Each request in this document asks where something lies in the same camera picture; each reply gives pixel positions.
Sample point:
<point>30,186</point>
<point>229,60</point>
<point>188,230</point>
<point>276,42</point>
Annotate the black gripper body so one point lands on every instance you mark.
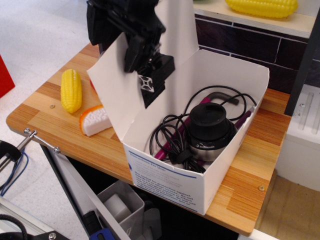
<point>134,17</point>

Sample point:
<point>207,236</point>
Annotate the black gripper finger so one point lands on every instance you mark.
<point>134,54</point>
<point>100,30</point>

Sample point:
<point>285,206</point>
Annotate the white cardboard box with flap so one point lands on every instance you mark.
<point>197,73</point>

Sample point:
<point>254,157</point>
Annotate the red plate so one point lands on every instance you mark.
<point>92,85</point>

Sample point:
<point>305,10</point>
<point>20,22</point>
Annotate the yellow toy corn on table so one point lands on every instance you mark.
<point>71,91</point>

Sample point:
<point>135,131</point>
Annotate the white orange toy cheese wedge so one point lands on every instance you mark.
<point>94,120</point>

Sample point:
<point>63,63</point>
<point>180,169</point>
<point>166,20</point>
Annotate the magenta pen tool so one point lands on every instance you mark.
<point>172,128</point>

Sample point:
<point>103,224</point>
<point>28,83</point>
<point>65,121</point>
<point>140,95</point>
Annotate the red box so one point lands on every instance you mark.
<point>6,81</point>

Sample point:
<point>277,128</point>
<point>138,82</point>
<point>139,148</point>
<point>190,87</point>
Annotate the black 3d mouse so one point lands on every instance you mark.
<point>209,131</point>

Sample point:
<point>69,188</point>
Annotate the yellow toy corn on shelf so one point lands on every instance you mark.
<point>264,8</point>

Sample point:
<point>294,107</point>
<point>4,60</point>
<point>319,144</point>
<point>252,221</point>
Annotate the dark tiled shelf unit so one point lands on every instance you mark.
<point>287,47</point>

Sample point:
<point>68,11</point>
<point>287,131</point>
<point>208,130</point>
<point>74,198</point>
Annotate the metal clamp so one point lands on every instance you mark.
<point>10,153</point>

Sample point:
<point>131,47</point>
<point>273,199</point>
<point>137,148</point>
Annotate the grey plastic bin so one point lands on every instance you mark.
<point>125,206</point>

